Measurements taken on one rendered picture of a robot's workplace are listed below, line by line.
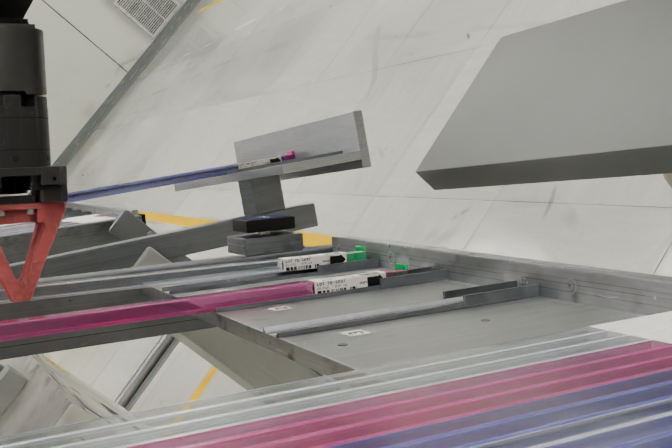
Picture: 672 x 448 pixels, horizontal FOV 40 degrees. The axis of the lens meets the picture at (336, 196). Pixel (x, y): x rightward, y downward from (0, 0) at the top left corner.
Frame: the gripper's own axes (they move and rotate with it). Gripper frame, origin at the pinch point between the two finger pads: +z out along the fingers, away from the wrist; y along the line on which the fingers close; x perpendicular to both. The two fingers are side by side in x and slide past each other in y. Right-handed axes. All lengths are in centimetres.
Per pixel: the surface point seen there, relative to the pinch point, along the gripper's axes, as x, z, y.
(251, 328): 11.3, 1.7, 19.4
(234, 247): 21.0, -0.9, -10.4
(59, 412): 15, 31, -87
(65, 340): 4.4, 5.5, -7.5
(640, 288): 30.4, -0.1, 32.9
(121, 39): 186, -136, -748
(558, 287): 30.4, 0.5, 25.7
